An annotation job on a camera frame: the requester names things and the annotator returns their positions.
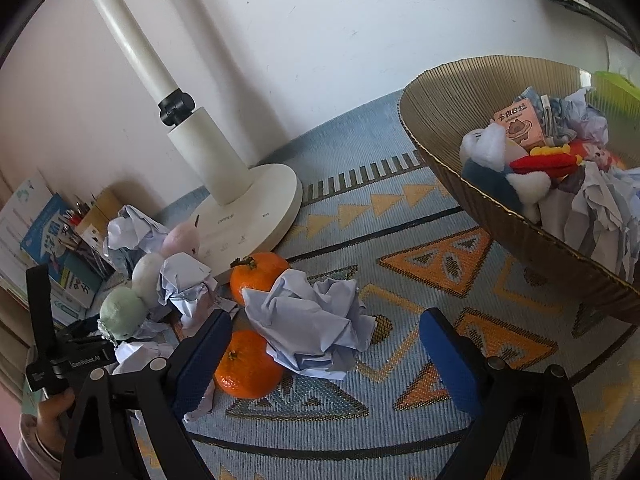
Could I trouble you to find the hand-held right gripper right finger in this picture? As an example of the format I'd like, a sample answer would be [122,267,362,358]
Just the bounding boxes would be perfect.
[419,307,593,480]

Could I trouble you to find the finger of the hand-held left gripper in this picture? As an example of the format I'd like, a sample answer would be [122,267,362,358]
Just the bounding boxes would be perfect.
[56,315,115,347]

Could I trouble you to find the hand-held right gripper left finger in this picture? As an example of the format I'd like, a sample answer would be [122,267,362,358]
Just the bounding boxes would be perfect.
[60,308,234,480]

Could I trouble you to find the pastel caterpillar plush toy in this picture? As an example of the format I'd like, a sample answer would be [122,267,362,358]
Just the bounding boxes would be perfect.
[98,218,201,346]

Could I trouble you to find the orange with stem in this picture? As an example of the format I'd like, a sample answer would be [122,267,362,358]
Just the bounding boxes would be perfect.
[229,252,291,308]

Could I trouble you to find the white cat plush toy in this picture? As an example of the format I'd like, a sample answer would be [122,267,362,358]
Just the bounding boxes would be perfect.
[460,125,586,223]

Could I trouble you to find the small pink card box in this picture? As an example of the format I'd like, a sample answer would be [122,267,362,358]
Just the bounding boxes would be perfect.
[492,102,546,151]

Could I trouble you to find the ribbed golden bowl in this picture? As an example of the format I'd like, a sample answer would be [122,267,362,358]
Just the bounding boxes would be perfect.
[398,56,640,323]

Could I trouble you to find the person's left forearm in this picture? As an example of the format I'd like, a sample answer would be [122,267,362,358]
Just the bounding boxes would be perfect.
[17,412,63,480]

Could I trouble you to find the person's left hand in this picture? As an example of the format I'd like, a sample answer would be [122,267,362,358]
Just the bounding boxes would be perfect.
[35,390,76,461]

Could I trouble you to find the row of upright books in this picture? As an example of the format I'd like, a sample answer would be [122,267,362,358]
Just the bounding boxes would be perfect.
[0,240,66,323]

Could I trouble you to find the black mesh pen holder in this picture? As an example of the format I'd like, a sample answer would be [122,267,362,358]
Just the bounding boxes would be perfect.
[65,237,116,281]

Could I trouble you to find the patterned woven table mat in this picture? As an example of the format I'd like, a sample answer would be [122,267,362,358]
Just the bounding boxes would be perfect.
[125,91,640,480]

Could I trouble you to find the blue books stack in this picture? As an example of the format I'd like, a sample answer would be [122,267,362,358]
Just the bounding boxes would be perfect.
[20,192,108,311]

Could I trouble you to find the brown cardboard box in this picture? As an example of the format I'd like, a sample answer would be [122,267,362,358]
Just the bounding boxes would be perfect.
[75,187,123,241]

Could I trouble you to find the bunch of pens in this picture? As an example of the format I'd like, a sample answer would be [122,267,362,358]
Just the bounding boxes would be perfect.
[62,192,98,226]

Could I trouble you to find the white printed booklet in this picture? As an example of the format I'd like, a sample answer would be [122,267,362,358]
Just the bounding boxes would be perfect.
[0,175,51,261]

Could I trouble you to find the green plastic thing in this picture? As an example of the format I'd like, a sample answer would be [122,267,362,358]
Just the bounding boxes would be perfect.
[592,71,640,121]

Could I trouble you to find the white paper note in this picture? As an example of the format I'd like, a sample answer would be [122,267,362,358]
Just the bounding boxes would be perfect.
[605,35,640,78]

